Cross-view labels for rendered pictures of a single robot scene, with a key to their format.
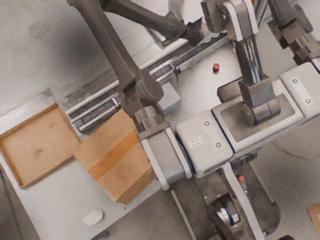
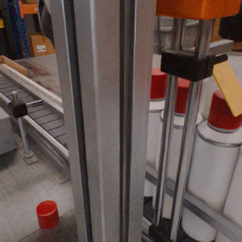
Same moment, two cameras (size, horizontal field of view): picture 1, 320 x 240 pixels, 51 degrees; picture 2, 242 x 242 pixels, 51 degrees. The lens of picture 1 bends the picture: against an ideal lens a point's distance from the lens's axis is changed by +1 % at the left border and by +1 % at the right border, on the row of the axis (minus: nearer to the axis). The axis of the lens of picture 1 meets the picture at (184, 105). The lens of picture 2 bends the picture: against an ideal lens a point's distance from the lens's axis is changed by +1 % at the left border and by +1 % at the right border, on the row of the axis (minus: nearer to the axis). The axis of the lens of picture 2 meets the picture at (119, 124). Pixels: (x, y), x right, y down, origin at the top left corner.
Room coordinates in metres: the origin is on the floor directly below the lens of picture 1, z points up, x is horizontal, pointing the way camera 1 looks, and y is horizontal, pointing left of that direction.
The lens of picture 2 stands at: (0.81, -0.45, 1.19)
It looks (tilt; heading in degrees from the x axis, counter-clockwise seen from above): 30 degrees down; 86
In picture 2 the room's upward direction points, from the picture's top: straight up
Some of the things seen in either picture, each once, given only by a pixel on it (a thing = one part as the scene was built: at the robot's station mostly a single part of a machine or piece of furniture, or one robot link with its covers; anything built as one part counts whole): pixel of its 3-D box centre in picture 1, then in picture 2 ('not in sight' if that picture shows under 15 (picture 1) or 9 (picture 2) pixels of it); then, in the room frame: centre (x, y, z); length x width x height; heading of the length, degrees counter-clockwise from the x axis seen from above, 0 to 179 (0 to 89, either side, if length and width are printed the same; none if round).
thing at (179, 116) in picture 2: not in sight; (175, 154); (0.91, -0.18, 0.98); 0.05 x 0.05 x 0.20
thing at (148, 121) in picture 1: (150, 125); not in sight; (0.24, 0.09, 1.45); 0.09 x 0.08 x 0.12; 117
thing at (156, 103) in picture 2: not in sight; (150, 136); (0.88, -0.14, 0.98); 0.05 x 0.05 x 0.20
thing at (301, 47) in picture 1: (307, 51); not in sight; (0.48, -0.35, 1.45); 0.09 x 0.08 x 0.12; 117
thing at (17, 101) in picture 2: (174, 72); (31, 123); (0.65, 0.05, 0.91); 0.07 x 0.03 x 0.16; 36
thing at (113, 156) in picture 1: (130, 153); not in sight; (0.26, 0.21, 0.99); 0.30 x 0.24 x 0.27; 136
